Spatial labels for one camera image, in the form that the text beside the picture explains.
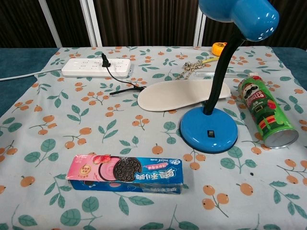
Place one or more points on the white power strip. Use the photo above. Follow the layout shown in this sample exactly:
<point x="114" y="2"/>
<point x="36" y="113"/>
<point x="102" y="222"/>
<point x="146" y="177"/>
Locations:
<point x="79" y="67"/>

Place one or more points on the green Pringles can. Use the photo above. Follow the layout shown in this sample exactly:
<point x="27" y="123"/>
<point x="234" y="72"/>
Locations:
<point x="263" y="107"/>

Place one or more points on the white frame post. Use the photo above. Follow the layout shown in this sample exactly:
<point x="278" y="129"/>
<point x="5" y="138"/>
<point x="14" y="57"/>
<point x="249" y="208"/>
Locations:
<point x="199" y="31"/>
<point x="51" y="24"/>
<point x="92" y="24"/>

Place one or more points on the clear plastic tube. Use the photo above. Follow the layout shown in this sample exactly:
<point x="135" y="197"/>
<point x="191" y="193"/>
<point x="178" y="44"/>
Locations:
<point x="204" y="74"/>

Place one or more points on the floral orange fruit tablecloth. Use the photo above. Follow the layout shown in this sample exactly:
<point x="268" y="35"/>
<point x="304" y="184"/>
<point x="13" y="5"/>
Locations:
<point x="96" y="124"/>

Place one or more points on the blue desk lamp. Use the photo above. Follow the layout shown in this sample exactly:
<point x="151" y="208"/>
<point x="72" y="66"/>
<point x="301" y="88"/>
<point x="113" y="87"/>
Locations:
<point x="199" y="129"/>

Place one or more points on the Oreo cookie box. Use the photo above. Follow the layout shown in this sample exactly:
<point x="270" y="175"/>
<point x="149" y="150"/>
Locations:
<point x="144" y="177"/>

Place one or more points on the yellow tape measure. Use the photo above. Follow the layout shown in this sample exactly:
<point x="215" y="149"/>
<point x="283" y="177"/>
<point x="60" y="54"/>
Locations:
<point x="218" y="48"/>

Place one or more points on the beige shoe insole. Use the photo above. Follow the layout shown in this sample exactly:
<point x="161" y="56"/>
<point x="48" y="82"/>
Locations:
<point x="168" y="95"/>

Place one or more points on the dark pleated curtain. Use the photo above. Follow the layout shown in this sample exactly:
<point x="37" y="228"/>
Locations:
<point x="144" y="21"/>

